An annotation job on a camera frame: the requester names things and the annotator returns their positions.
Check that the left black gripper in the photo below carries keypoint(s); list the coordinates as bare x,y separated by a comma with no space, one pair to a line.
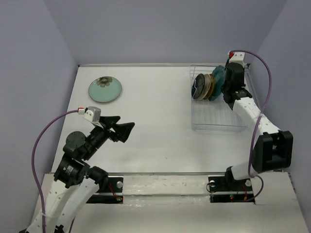
123,130

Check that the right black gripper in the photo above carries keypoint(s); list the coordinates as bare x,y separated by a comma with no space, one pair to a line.
244,85

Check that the teal scalloped plate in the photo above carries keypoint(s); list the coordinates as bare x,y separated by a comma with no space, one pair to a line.
219,77

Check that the yellow amber plate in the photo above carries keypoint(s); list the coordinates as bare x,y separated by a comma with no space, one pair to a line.
211,87

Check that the cream plate with black spot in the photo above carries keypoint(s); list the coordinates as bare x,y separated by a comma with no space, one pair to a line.
207,86

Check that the light green floral plate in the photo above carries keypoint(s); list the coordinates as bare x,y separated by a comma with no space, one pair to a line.
105,89

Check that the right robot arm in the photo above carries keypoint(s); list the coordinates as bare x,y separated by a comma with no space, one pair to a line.
271,148

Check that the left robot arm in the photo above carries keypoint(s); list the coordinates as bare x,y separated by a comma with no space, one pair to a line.
75,181

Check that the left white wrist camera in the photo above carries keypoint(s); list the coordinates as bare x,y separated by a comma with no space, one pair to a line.
91,114

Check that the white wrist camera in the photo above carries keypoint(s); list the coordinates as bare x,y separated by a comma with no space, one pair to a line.
237,57
91,114

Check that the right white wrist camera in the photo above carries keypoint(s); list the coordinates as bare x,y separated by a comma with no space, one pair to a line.
237,57

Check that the white wire dish rack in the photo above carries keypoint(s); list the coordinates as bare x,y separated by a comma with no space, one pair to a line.
212,115

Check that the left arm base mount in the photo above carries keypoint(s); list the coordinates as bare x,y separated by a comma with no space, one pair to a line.
110,194

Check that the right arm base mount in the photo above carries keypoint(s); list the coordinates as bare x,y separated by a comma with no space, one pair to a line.
222,191

